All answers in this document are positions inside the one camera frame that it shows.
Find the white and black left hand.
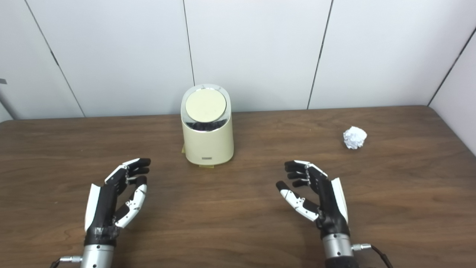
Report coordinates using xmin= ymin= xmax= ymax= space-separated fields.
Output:
xmin=84 ymin=158 xmax=151 ymax=246

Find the white and black right hand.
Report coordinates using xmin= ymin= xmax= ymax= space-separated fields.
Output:
xmin=276 ymin=160 xmax=351 ymax=239

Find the white paper ball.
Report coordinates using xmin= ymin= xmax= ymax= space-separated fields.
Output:
xmin=343 ymin=126 xmax=368 ymax=150

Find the cream-colored trash bin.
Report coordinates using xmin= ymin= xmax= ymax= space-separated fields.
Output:
xmin=181 ymin=84 xmax=235 ymax=166

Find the cream round bin lid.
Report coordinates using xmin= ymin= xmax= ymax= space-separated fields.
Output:
xmin=185 ymin=88 xmax=227 ymax=122

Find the yellow tape under bin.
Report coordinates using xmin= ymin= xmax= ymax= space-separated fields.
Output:
xmin=181 ymin=145 xmax=215 ymax=169

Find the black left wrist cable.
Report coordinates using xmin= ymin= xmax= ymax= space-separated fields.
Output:
xmin=50 ymin=255 xmax=83 ymax=268

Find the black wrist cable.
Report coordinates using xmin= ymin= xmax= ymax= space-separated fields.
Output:
xmin=351 ymin=243 xmax=394 ymax=268
xmin=50 ymin=255 xmax=83 ymax=268

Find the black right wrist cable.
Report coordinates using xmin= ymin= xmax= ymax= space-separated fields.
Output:
xmin=351 ymin=243 xmax=394 ymax=268

